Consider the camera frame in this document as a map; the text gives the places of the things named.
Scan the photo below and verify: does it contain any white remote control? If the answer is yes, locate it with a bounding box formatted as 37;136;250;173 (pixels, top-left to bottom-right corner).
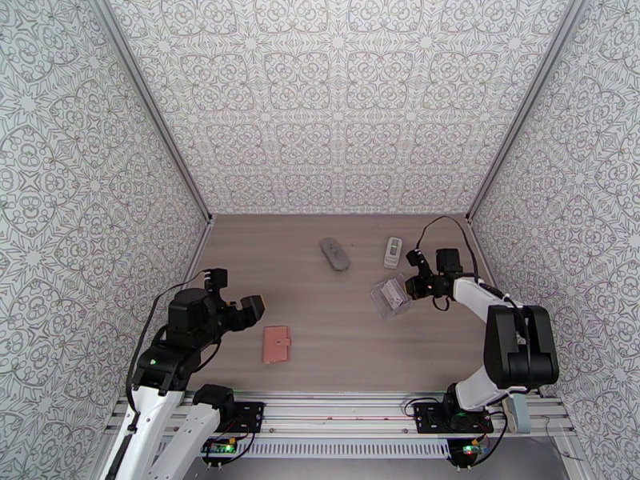
383;236;404;270

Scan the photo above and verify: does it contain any grey felt oblong case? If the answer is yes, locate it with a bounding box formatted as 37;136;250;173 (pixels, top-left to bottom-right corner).
319;237;350;273

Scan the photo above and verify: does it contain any teal block with beige edge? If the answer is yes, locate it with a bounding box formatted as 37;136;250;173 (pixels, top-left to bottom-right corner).
502;390;530;434

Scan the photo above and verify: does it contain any aluminium wall base strip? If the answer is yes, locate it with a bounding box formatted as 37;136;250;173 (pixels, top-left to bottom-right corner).
186;215;216;294
465;215;494;305

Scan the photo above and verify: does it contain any aluminium mounting rail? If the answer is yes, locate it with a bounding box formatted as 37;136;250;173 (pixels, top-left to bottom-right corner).
102;390;574;437

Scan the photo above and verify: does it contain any white floral VIP card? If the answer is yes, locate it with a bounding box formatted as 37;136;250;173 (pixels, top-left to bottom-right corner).
378;282;405;309

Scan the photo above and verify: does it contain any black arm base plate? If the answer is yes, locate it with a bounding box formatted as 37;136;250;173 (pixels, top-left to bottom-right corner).
414;402;494;434
219;401;266;434

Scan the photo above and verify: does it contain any clear acrylic card box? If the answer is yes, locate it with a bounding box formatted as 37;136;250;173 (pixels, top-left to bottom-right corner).
370;273;414;321

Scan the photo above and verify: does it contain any white slotted cable duct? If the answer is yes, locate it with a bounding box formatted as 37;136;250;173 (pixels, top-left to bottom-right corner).
234;439;451;458

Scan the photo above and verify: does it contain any pink leather card holder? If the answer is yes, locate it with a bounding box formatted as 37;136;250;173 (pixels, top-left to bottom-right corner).
262;325;293;365

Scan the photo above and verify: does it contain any aluminium corner post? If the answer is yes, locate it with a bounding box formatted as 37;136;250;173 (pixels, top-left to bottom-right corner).
87;0;214;225
466;0;583;225

